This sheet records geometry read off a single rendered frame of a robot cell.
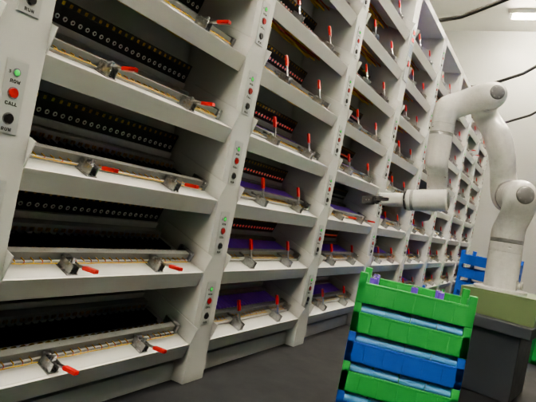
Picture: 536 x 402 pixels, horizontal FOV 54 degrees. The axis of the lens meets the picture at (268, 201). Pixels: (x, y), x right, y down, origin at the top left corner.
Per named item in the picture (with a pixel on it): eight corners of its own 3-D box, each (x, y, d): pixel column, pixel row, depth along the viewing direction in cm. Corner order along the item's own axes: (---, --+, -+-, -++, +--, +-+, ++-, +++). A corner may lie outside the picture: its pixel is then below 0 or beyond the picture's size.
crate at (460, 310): (464, 316, 153) (470, 289, 153) (472, 329, 133) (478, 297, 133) (361, 292, 161) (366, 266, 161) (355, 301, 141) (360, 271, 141)
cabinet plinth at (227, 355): (388, 310, 338) (390, 302, 338) (171, 380, 146) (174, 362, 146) (364, 304, 346) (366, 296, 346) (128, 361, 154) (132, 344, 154)
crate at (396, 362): (454, 370, 153) (459, 343, 153) (460, 391, 133) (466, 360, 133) (351, 344, 161) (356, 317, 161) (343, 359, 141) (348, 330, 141)
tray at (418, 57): (433, 80, 329) (445, 61, 327) (410, 47, 276) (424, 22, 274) (405, 68, 338) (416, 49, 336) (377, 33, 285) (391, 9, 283)
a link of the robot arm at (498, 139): (506, 215, 198) (491, 215, 214) (538, 207, 197) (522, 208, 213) (472, 88, 201) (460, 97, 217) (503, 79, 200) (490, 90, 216)
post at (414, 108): (394, 312, 336) (447, 38, 337) (390, 313, 328) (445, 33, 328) (364, 304, 346) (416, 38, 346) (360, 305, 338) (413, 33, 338)
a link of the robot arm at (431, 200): (417, 191, 213) (411, 188, 205) (451, 191, 207) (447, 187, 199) (416, 211, 213) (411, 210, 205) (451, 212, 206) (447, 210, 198)
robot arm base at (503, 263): (530, 294, 204) (537, 247, 205) (521, 297, 189) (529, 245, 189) (479, 285, 215) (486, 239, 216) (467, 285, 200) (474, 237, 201)
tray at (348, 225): (368, 234, 268) (377, 218, 266) (321, 228, 215) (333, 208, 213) (336, 214, 277) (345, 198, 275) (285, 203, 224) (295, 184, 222)
